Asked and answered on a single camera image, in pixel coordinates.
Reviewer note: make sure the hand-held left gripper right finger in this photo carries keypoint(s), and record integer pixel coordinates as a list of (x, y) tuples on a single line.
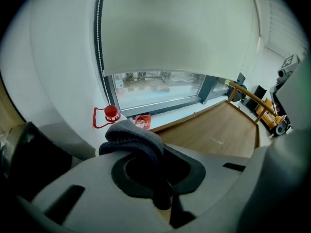
[(218, 176)]

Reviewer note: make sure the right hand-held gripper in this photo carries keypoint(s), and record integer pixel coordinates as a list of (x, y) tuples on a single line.
[(288, 68)]

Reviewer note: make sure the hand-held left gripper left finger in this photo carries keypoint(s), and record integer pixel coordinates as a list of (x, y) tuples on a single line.
[(92, 193)]

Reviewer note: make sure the wooden shelf cart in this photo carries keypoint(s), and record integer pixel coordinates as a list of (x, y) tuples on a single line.
[(213, 127)]

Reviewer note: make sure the dark blue cloth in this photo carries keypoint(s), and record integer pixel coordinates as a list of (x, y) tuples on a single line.
[(136, 139)]

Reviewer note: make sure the orange sofa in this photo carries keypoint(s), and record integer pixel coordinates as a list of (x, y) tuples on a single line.
[(267, 113)]

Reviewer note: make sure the red packet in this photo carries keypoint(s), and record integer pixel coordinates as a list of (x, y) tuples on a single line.
[(143, 122)]

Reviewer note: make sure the window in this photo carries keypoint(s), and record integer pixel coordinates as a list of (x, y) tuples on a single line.
[(158, 93)]

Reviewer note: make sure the tan wooden board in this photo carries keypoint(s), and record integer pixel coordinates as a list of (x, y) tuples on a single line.
[(7, 115)]

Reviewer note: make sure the white roller blind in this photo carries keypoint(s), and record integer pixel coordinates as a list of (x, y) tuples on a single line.
[(170, 33)]

